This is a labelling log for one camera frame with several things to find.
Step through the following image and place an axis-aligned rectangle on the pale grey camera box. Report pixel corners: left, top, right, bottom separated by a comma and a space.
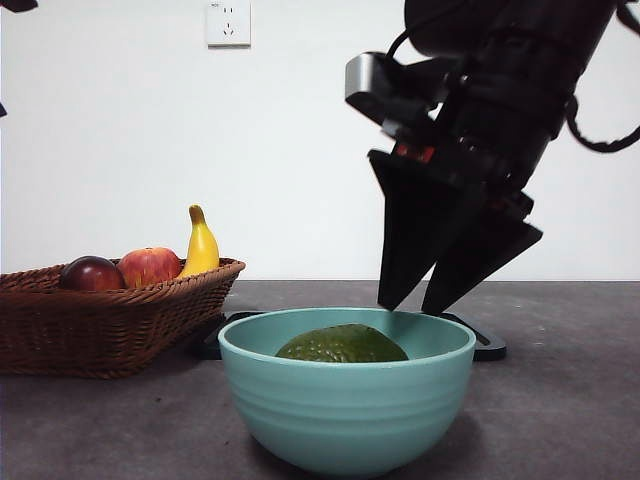
344, 51, 451, 144

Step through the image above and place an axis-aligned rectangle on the teal ceramic bowl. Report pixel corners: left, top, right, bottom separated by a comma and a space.
217, 306, 477, 476

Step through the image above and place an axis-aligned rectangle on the thin black camera cable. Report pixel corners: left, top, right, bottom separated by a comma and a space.
387, 28, 419, 60

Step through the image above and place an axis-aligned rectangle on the red yellow apple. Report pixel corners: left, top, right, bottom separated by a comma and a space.
118, 246, 182, 289

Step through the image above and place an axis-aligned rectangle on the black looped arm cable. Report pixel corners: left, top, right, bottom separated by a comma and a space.
564, 0, 640, 154

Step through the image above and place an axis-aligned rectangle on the yellow banana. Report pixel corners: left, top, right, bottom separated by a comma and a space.
175, 203, 221, 280

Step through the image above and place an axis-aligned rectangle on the white wall socket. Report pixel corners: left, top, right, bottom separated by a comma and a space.
207, 0, 252, 50

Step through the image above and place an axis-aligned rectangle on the brown wicker basket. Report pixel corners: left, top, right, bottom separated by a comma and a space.
0, 257, 247, 380

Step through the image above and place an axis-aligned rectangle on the black rectangular tray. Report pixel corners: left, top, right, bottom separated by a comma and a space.
185, 309, 508, 362

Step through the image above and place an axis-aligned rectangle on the dark red plum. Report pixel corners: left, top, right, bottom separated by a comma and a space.
59, 255, 127, 292

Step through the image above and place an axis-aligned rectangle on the green avocado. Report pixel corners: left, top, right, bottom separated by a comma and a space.
274, 323, 409, 363

